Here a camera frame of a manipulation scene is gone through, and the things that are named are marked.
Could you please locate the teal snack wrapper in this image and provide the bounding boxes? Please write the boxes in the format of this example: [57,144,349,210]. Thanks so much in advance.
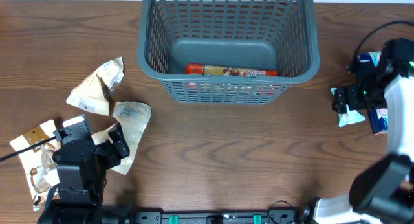
[331,87,365,128]

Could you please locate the blue tissue pack box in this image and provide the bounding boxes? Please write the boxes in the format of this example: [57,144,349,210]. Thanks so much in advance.
[358,51,388,135]

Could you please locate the red snack bar package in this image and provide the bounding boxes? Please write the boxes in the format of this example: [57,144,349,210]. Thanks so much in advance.
[185,63,278,92]

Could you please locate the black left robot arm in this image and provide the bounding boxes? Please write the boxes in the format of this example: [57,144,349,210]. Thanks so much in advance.
[38,121,135,224]

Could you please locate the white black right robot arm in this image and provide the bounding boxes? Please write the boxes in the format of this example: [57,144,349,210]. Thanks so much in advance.
[307,38,413,223]

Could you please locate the beige clear pouch middle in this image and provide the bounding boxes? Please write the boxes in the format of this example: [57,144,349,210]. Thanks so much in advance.
[90,101,153,176]

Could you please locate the beige crumpled pouch upper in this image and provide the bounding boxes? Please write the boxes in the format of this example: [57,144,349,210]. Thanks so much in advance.
[66,56,124,116]

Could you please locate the white brown treat pouch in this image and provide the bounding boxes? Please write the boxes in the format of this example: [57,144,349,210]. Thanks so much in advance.
[10,120,67,212]

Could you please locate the grey plastic lattice basket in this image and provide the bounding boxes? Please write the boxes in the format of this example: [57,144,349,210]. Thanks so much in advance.
[137,0,320,104]

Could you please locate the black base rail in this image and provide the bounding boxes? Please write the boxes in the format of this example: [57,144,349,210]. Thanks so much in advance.
[135,207,316,224]

